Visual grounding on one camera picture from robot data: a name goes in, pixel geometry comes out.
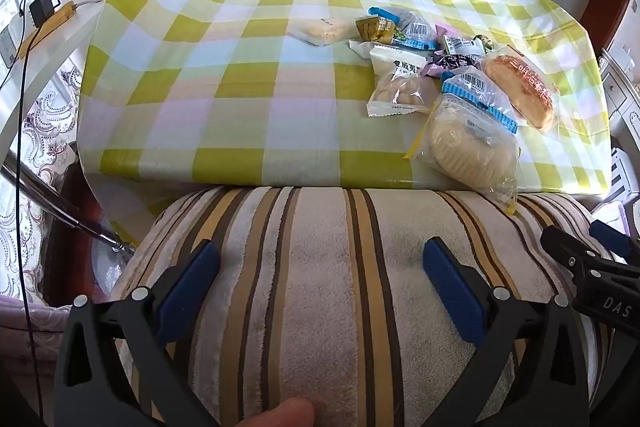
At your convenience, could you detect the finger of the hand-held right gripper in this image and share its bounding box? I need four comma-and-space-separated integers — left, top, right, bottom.
589, 219, 633, 259
540, 224, 640, 282

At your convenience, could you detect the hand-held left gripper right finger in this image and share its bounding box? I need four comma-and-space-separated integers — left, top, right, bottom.
422, 237, 593, 427

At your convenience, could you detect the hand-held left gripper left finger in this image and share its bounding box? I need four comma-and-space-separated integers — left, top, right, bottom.
52, 239, 222, 427

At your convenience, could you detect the round white bread packet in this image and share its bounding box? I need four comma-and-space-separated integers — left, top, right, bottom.
405, 74, 521, 215

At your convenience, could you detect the golden bread packet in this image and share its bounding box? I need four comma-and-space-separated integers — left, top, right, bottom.
480, 44, 558, 132

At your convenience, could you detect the white small buns packet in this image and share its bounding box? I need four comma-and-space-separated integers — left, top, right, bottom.
349, 39, 441, 118

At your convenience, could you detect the pink black snack packet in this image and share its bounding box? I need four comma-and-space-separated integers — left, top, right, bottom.
422, 49, 488, 80

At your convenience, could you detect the blue-trimmed clear snack packet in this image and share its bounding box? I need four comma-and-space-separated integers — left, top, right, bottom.
368, 7, 437, 52

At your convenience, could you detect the green gold snack packet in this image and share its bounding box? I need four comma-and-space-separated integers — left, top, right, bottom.
355, 16, 396, 44

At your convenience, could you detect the clear yellow cake packet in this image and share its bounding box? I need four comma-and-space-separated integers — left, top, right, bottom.
289, 16, 358, 48

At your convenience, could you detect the person's left hand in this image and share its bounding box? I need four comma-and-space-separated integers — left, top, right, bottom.
235, 397, 316, 427

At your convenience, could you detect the white chair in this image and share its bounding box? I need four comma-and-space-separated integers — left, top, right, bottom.
607, 147, 640, 208

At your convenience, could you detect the striped plush chair cushion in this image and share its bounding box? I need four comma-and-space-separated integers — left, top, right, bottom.
107, 186, 621, 427

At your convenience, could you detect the white ornate dresser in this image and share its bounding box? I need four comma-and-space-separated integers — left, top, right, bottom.
597, 47, 640, 148

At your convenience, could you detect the metal pole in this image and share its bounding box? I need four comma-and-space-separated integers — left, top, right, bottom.
0, 152, 136, 255

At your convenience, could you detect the green checkered tablecloth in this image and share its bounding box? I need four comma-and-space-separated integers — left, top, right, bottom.
74, 0, 613, 198

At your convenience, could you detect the patterned curtain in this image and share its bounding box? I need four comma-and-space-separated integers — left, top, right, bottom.
0, 67, 83, 303

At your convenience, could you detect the white windowsill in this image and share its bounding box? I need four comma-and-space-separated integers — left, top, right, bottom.
0, 0, 103, 138

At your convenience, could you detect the power strip with adapter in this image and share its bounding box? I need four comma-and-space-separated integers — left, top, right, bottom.
16, 1, 77, 58

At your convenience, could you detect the black power adapter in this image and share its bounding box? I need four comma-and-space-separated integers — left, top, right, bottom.
27, 0, 57, 28

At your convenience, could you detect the black cable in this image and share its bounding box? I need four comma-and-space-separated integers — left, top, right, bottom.
14, 0, 51, 408

